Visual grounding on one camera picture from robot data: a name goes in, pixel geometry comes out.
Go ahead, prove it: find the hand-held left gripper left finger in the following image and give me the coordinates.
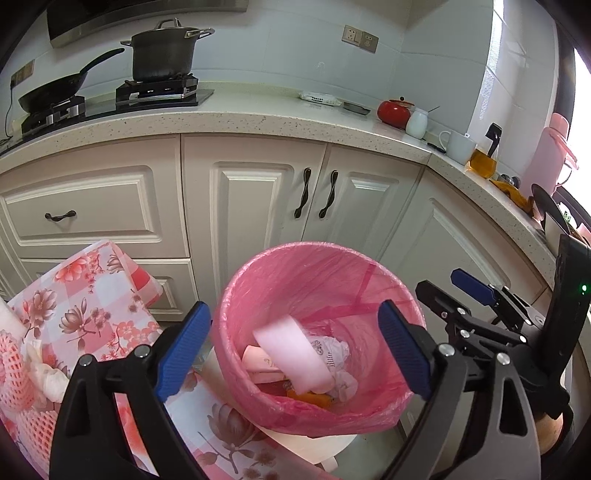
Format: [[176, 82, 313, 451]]
[[48, 301, 213, 480]]

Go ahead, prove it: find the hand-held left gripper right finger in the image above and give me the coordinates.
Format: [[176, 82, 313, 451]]
[[378, 299, 542, 480]]

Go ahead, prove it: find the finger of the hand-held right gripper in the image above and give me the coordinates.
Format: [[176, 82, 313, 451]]
[[414, 279, 528, 352], [450, 268, 546, 334]]

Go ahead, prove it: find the white printed plastic bag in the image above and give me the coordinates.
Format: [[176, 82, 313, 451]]
[[308, 335, 359, 400]]

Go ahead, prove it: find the cream plastic wrapper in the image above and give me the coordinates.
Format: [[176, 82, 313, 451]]
[[243, 344, 283, 385]]

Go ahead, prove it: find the orange peel piece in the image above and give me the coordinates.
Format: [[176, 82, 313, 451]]
[[286, 388, 334, 408]]

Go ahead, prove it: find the white foam sheet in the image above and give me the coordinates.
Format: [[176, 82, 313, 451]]
[[0, 300, 27, 342], [252, 314, 336, 393]]

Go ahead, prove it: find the pink lined waste bin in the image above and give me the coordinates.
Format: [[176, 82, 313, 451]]
[[211, 241, 426, 437]]

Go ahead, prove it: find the pink foam fruit net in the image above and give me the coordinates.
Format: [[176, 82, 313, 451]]
[[0, 333, 35, 409], [0, 406, 64, 472]]

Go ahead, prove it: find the person's right hand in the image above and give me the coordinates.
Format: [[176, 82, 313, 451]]
[[538, 412, 565, 456]]

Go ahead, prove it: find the white corner cabinet door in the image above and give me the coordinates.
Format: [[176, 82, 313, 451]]
[[392, 168, 553, 325]]

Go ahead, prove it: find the white drawer front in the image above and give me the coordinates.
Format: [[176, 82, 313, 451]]
[[0, 163, 191, 260], [18, 257, 201, 325]]

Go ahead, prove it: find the yellow cloth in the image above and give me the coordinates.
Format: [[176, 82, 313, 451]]
[[491, 178, 533, 214]]

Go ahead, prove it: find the black rimmed basin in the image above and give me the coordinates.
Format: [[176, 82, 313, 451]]
[[530, 183, 591, 252]]

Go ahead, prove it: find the pink floral tablecloth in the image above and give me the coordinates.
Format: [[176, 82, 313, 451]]
[[0, 237, 324, 480]]

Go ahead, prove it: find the amber oil bottle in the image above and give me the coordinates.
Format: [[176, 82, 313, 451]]
[[469, 123, 503, 180]]

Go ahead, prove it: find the white mug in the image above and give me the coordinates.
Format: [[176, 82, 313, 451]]
[[438, 130, 478, 166]]

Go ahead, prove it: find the pink thermos jug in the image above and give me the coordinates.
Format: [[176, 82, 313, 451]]
[[534, 113, 579, 186]]

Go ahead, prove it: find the white jar with spoon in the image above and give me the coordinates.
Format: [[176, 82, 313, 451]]
[[406, 104, 441, 140]]

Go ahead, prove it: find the red round pot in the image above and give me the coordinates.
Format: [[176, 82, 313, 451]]
[[377, 96, 414, 129]]

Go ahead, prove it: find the white packet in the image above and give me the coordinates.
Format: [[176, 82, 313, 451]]
[[298, 90, 341, 105]]

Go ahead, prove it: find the speckled stone countertop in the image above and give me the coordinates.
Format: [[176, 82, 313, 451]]
[[0, 85, 591, 289]]

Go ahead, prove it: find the black gas stove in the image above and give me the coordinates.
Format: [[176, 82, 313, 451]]
[[0, 75, 216, 153]]

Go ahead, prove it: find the black frying pan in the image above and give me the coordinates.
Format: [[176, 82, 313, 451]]
[[17, 47, 127, 114]]

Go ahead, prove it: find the black stock pot with lid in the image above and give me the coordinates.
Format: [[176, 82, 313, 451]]
[[120, 18, 216, 82]]

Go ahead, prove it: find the black range hood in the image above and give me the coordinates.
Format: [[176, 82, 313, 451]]
[[46, 0, 250, 49]]

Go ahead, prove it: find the black door handle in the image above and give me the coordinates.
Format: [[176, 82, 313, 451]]
[[318, 170, 339, 219], [294, 167, 313, 219]]

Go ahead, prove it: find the black power cord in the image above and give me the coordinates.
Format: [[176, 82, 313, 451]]
[[0, 83, 16, 144]]

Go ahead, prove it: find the brown wall socket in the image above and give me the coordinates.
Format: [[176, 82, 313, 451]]
[[10, 60, 36, 86]]

